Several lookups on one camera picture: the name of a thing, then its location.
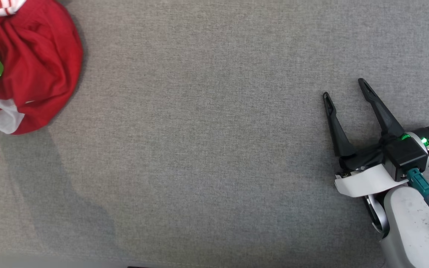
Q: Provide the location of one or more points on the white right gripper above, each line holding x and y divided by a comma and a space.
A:
367, 182

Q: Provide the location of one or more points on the red shorts with white stripe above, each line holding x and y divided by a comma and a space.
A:
43, 67

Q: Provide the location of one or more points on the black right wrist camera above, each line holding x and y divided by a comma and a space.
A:
406, 156

